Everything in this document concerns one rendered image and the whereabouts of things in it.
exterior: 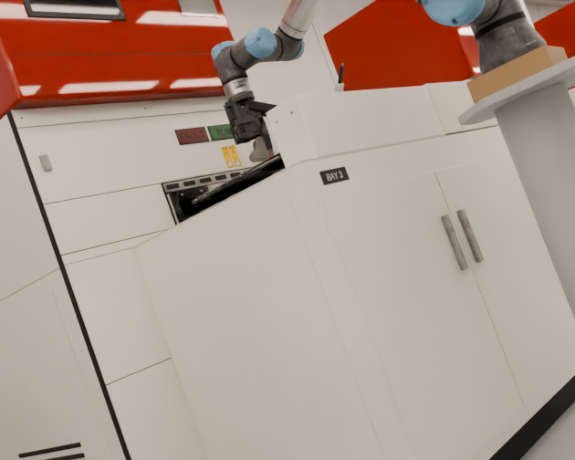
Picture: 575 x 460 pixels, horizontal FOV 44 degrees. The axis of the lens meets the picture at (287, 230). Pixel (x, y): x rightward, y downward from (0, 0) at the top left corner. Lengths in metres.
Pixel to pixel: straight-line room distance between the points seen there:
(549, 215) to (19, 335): 1.37
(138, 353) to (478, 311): 0.84
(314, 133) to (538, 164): 0.49
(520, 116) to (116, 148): 1.03
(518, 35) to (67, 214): 1.13
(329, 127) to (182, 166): 0.65
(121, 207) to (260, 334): 0.54
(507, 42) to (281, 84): 3.46
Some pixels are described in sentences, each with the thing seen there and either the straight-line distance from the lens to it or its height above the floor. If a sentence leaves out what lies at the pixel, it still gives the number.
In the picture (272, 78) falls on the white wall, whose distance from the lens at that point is 4.96.
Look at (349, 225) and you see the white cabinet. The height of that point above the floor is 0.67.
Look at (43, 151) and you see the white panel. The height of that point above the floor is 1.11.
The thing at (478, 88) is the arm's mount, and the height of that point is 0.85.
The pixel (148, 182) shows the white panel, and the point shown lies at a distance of 1.98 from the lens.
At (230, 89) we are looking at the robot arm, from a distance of 1.96.
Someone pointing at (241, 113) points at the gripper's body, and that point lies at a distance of 1.96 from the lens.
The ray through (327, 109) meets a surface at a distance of 1.57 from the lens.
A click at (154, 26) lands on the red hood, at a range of 2.18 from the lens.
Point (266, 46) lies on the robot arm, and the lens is 1.90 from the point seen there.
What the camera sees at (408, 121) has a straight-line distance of 1.81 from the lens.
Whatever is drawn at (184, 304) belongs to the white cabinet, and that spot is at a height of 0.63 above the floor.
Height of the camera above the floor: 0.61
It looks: 4 degrees up
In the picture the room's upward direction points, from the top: 20 degrees counter-clockwise
